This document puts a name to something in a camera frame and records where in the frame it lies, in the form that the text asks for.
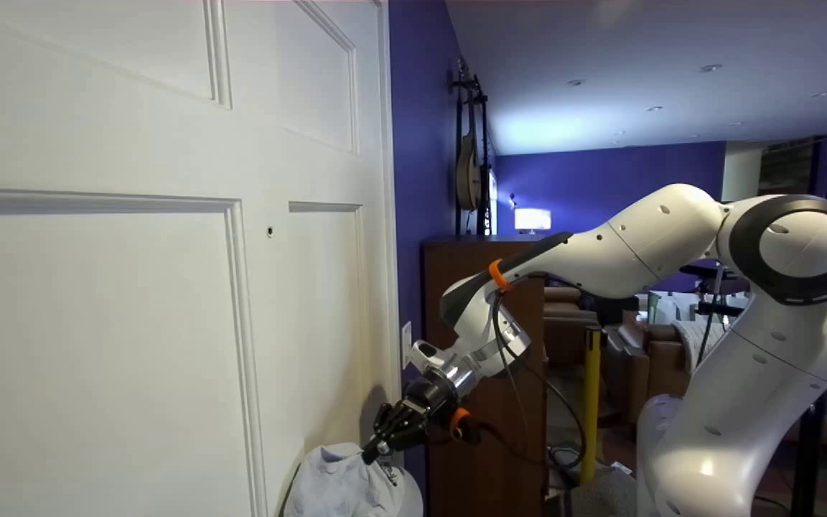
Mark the light blue cap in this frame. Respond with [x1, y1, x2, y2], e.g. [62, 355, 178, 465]
[280, 442, 425, 517]

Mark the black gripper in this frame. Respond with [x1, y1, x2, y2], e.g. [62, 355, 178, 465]
[362, 376, 478, 462]

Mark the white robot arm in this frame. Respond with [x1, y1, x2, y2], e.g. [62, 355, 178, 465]
[362, 185, 827, 517]

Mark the yellow pole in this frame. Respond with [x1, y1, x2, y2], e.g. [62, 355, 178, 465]
[579, 328, 600, 486]

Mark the white light switch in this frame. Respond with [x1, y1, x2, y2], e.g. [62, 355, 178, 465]
[398, 322, 412, 365]

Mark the dark wooden cabinet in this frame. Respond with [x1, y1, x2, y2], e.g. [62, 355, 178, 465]
[422, 242, 546, 517]

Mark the black wall rack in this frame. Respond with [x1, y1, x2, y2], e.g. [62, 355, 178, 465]
[448, 62, 490, 239]

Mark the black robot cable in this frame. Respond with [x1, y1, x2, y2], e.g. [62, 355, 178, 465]
[472, 284, 592, 477]

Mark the white panel door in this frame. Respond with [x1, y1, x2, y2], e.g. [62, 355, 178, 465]
[0, 0, 398, 517]

